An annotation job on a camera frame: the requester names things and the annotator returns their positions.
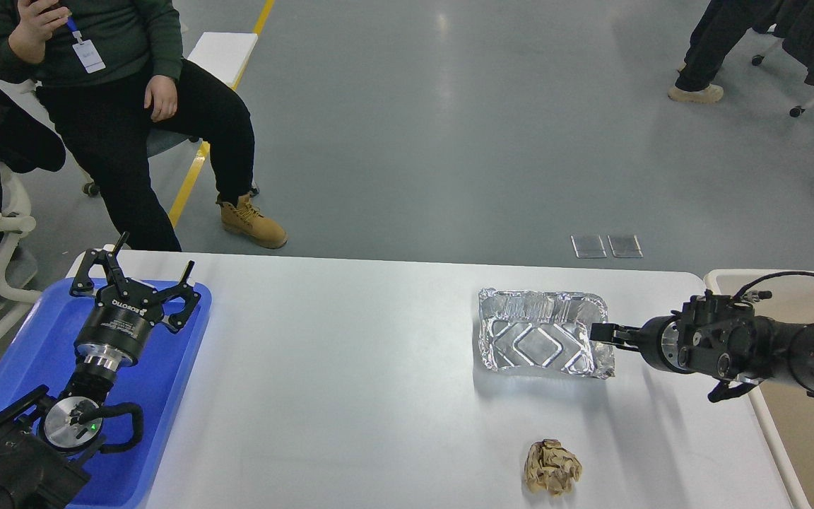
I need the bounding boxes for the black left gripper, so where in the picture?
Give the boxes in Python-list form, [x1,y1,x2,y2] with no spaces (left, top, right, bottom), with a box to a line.
[69,231,202,367]

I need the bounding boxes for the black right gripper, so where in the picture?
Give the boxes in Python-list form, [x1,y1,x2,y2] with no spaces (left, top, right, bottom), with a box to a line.
[590,316,692,373]

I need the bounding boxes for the aluminium foil tray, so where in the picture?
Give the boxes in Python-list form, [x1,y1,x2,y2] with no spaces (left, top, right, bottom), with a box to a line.
[478,288,615,380]

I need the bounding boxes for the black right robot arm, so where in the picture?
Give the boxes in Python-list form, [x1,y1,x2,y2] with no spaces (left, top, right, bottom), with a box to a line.
[590,275,814,402]

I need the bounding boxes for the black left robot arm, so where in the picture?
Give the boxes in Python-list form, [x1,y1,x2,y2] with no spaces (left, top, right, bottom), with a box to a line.
[0,240,212,508]

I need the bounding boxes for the right floor plate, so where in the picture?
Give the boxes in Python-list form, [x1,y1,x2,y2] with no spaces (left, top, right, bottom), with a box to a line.
[607,234,644,259]

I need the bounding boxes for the floor plate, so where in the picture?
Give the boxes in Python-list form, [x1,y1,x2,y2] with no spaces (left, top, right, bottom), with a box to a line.
[607,234,644,259]
[570,235,608,259]

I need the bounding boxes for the blue plastic tray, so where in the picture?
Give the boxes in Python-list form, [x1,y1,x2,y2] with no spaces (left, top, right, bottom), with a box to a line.
[0,279,212,508]

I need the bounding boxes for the left floor plate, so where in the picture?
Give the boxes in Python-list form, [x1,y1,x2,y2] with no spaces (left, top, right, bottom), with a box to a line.
[570,235,608,259]

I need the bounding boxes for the crumpled brown paper ball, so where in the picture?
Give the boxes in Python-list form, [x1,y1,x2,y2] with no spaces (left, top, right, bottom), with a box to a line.
[524,439,584,496]

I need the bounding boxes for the white office chair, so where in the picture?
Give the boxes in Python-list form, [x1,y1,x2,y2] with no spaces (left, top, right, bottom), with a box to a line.
[0,78,261,199]

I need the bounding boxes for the beige plastic bin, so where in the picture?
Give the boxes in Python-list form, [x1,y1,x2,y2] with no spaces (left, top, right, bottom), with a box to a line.
[704,269,814,509]

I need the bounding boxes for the seated person green sweater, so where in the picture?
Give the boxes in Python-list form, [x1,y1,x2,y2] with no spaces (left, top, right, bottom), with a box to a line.
[0,1,288,252]

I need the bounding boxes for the white side table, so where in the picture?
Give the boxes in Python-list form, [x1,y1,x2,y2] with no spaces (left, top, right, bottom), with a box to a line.
[187,32,259,89]

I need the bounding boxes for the standing person dark trousers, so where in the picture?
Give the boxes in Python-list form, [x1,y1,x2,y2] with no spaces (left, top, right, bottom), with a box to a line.
[667,1,776,104]

